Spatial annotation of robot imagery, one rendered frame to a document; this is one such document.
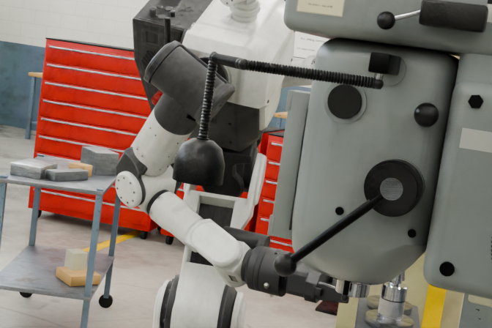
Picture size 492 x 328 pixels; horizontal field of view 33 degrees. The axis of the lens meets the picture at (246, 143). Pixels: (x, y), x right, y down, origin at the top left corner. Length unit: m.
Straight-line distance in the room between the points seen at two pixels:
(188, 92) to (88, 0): 10.23
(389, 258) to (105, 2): 10.65
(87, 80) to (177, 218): 4.89
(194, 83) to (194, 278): 0.51
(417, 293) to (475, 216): 1.95
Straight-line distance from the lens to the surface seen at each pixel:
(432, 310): 2.96
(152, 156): 1.67
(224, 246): 1.61
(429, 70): 1.04
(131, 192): 1.71
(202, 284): 1.85
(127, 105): 6.41
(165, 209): 1.71
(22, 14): 12.30
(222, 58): 1.08
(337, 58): 1.06
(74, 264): 4.31
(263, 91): 1.68
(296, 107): 1.15
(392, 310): 1.55
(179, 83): 1.54
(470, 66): 1.02
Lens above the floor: 1.60
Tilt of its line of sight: 7 degrees down
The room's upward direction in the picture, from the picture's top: 8 degrees clockwise
